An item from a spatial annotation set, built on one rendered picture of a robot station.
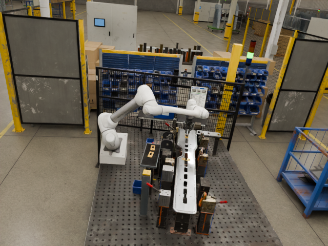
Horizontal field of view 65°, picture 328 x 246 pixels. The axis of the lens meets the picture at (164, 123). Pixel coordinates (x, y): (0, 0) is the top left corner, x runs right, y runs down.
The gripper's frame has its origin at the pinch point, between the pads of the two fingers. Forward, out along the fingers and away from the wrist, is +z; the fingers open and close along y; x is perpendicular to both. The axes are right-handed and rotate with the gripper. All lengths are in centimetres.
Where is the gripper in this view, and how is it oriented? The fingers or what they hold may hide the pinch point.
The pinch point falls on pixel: (187, 133)
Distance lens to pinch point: 300.4
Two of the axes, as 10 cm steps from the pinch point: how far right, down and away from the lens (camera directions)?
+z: -0.9, 8.9, 4.5
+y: 9.9, 1.2, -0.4
